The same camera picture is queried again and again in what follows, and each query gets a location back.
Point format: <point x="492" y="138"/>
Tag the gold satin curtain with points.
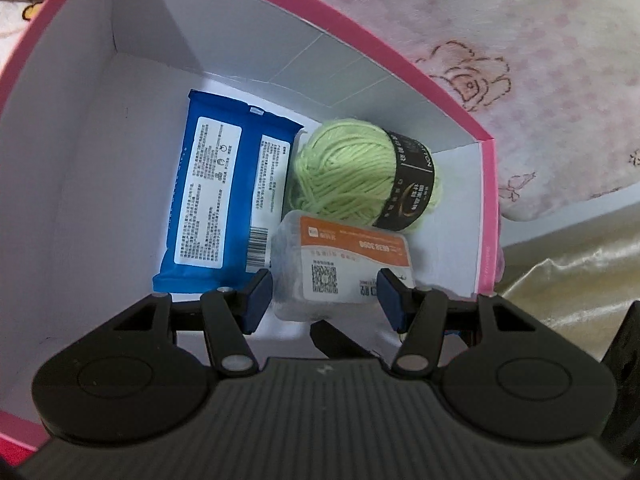
<point x="580" y="280"/>

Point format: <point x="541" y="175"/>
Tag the white red bear blanket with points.
<point x="15" y="16"/>

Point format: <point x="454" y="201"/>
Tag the pink cardboard box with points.
<point x="93" y="107"/>

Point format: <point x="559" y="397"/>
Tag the green yarn ball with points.
<point x="356" y="172"/>

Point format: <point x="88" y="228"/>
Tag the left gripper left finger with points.
<point x="229" y="316"/>

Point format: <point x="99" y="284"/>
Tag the clear plastic swab box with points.
<point x="323" y="269"/>

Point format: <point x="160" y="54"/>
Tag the pink floral pillow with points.
<point x="555" y="82"/>

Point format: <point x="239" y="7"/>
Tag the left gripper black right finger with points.
<point x="420" y="316"/>

